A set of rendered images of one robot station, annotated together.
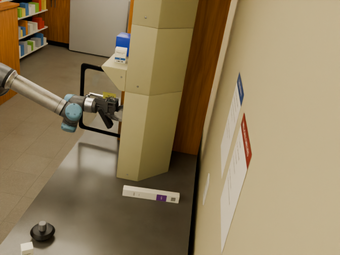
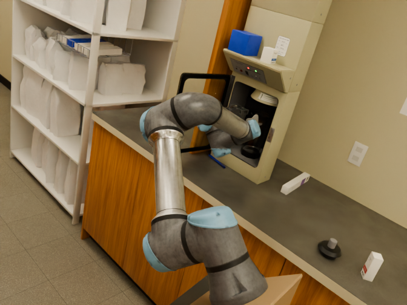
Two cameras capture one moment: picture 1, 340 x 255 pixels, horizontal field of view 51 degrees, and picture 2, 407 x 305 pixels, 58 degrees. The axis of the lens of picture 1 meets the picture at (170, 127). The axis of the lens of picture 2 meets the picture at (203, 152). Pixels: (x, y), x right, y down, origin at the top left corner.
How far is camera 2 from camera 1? 190 cm
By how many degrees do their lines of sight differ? 49
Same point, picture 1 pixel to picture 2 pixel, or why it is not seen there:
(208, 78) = not seen: hidden behind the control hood
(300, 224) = not seen: outside the picture
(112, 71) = (286, 74)
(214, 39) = not seen: hidden behind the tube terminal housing
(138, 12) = (318, 9)
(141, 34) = (314, 31)
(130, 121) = (282, 121)
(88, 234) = (332, 232)
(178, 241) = (351, 202)
